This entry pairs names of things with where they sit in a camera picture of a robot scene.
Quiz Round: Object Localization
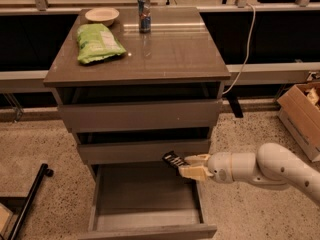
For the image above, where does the grey middle drawer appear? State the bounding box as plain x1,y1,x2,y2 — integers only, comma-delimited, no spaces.
77,139,210,165

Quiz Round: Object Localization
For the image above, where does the grey horizontal rail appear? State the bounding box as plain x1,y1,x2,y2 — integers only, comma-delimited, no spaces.
0,62,320,93

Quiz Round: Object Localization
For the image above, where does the white cable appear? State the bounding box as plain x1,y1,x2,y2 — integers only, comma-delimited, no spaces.
221,3,257,96

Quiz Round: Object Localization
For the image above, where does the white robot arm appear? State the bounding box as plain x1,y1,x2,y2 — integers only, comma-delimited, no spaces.
178,143,320,205

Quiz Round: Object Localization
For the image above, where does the grey top drawer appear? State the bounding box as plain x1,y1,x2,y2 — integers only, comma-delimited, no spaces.
58,100,222,133

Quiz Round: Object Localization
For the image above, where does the grey drawer cabinet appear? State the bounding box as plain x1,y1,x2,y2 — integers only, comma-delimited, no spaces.
43,6,232,182

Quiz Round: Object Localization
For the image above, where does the white bowl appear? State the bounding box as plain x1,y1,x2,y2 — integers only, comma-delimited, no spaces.
85,7,119,26

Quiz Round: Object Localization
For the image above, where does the green chip bag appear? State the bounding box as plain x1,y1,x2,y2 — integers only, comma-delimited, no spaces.
77,23,126,64

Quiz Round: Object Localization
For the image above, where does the blue energy drink can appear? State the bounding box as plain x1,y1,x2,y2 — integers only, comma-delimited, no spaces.
137,0,151,33

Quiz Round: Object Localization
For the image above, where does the grey open bottom drawer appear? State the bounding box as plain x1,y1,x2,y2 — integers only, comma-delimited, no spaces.
79,162,217,240

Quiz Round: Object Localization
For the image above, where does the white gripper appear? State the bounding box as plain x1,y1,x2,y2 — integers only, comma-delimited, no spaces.
178,152,258,183

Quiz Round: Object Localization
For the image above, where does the black metal frame leg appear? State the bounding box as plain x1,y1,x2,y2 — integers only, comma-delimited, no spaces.
7,163,54,240

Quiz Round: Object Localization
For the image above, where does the cardboard box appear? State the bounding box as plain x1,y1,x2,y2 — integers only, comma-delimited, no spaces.
278,82,320,162

